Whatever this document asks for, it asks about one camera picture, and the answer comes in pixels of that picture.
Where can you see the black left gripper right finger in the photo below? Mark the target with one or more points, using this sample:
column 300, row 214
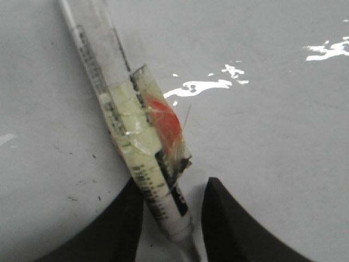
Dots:
column 230, row 233

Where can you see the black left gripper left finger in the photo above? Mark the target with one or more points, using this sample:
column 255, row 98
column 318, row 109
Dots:
column 113, row 236

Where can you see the black whiteboard marker with tape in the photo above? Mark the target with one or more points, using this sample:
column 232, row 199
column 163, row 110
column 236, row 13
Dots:
column 141, row 123

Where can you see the white whiteboard with grey frame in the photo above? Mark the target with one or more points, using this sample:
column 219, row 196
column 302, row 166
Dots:
column 260, row 87

